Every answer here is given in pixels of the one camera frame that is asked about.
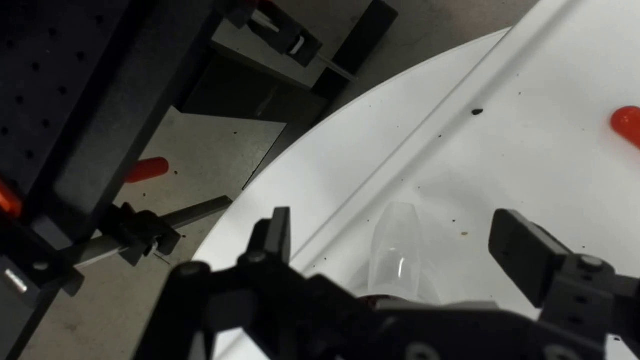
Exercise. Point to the white plastic tray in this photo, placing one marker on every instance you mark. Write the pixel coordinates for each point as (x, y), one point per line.
(529, 130)

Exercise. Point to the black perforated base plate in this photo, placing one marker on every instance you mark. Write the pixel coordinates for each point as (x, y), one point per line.
(83, 88)

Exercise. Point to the orange black bar clamp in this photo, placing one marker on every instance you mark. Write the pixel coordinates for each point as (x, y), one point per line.
(123, 231)

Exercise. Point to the red handled spoon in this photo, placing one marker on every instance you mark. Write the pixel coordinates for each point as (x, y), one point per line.
(627, 125)

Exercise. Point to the clear plastic measuring jug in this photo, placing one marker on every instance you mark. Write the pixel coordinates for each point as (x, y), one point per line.
(404, 261)

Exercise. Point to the round white table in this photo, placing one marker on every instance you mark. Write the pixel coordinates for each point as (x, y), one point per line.
(322, 168)

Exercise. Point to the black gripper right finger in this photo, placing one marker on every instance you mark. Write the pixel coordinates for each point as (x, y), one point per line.
(545, 271)

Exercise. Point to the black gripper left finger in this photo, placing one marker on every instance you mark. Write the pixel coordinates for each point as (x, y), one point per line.
(273, 236)

